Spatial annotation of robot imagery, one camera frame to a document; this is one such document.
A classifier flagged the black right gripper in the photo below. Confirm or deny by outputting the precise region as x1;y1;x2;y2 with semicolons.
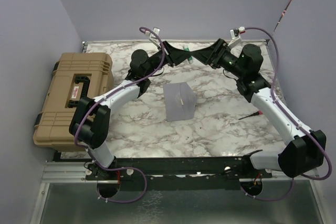
191;38;246;78

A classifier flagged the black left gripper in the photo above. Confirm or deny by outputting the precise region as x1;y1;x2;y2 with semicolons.
144;40;191;77

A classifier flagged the green white glue stick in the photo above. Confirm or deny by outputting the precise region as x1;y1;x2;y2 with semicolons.
183;45;193;65

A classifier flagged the grey paper envelope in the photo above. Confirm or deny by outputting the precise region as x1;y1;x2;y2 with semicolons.
163;82;197;122

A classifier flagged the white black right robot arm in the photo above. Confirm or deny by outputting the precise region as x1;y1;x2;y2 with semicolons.
191;39;326;178

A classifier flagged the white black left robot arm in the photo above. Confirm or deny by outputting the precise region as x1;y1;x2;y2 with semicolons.
69;41;192;179

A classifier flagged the tan plastic tool case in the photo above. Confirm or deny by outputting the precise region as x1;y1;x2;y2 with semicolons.
33;52;113;152

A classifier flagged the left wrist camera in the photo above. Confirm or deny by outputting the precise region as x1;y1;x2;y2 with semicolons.
145;27;161;49

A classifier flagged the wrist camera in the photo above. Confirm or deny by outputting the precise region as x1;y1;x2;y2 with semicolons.
228;26;246;49
145;27;161;49

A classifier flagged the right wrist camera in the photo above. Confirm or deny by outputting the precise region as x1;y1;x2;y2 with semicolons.
228;26;246;49

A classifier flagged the red handled screwdriver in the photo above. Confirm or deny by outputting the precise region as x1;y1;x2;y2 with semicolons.
239;111;262;120

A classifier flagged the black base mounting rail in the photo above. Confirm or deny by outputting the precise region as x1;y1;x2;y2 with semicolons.
86;155;272;191

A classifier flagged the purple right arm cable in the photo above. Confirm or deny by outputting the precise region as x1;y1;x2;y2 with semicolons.
244;26;332;182

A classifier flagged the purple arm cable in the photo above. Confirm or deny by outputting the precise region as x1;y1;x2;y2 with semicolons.
244;26;332;182
73;26;169;169

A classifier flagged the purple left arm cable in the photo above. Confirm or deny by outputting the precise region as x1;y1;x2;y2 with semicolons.
73;26;169;169

